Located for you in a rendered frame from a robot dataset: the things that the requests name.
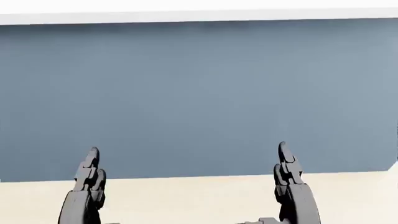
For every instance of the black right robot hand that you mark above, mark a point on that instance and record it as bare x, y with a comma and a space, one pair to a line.
295, 198

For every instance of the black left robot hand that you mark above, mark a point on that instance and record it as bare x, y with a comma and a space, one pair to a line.
84, 196

